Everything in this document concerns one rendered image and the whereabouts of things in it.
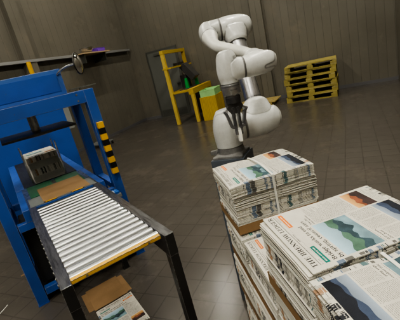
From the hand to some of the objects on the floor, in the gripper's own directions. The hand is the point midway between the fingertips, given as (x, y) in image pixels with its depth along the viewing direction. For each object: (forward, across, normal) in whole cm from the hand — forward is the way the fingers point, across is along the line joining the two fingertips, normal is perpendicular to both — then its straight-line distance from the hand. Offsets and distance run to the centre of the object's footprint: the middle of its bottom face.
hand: (239, 134), depth 165 cm
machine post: (+117, -163, +93) cm, 221 cm away
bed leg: (+116, -49, -8) cm, 127 cm away
